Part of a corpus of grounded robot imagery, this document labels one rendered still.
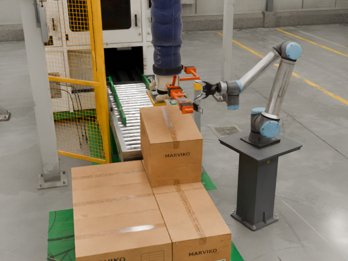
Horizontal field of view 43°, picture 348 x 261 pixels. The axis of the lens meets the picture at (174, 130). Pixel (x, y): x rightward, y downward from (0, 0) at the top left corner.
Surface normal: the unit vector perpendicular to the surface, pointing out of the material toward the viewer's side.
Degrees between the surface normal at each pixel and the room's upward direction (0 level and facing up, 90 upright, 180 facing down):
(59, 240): 0
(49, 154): 90
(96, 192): 0
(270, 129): 93
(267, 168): 90
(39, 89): 90
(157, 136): 7
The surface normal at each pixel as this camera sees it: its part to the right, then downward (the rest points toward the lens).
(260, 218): 0.55, 0.32
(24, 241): -0.01, -0.92
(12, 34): 0.23, 0.37
